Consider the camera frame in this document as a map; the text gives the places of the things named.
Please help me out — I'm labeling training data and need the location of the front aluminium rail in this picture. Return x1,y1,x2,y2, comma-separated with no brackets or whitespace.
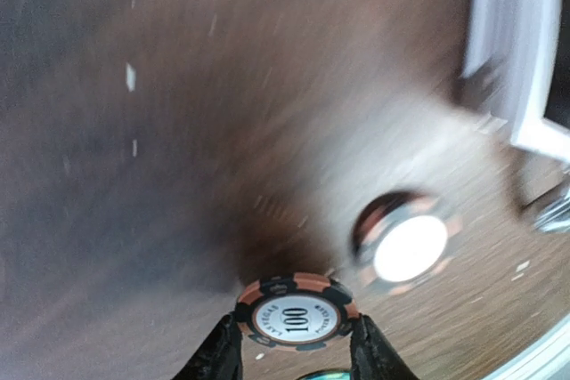
484,323,569,380

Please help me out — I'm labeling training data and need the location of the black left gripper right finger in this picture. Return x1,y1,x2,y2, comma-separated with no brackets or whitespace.
350,313,419,380

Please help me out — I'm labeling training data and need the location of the white poker chip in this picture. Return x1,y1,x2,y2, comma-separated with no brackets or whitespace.
234,272,360,352
351,189,462,295

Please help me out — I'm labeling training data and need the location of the aluminium poker case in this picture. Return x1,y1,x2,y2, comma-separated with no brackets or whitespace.
458,0,570,234

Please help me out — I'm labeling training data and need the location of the green poker chip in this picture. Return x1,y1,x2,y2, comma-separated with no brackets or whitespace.
297,368,351,380

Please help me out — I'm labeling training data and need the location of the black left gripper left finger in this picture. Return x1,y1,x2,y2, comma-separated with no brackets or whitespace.
173,312,243,380

